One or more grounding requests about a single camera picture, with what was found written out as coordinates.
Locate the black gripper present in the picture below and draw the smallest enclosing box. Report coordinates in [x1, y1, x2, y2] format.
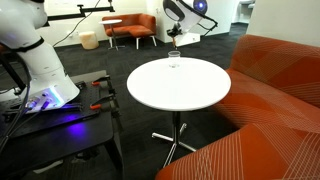
[167, 23, 183, 42]

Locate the clear glass cup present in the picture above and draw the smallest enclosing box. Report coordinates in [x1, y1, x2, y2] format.
[167, 50, 182, 69]

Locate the white floor box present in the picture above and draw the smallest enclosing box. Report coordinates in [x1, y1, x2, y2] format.
[174, 31, 202, 48]

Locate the small orange background sofa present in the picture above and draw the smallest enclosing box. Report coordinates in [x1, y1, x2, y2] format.
[101, 13, 158, 50]

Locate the small white side table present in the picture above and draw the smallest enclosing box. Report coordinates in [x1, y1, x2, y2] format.
[98, 19, 126, 52]

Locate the beige cylindrical stool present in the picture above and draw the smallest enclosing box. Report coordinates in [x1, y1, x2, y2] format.
[78, 30, 100, 51]

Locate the orange black bar clamp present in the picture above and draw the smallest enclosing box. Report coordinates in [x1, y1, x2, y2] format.
[90, 75, 112, 87]
[89, 94, 116, 111]

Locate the orange patterned corner sofa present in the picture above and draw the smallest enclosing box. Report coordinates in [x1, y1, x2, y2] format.
[154, 34, 320, 180]

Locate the black robot mounting cart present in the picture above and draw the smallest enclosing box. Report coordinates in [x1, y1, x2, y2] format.
[0, 69, 126, 180]

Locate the black stand pole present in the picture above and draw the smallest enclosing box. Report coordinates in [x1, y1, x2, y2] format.
[0, 54, 28, 96]

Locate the white round pedestal table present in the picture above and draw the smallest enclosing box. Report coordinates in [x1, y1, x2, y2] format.
[126, 56, 232, 169]

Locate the black hanging cable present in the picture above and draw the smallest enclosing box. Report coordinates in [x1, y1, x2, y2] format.
[52, 0, 101, 48]

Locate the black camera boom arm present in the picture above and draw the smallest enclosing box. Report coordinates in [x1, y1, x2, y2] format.
[46, 0, 116, 23]

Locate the black base cable bundle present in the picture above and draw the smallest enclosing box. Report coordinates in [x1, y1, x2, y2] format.
[0, 59, 38, 154]

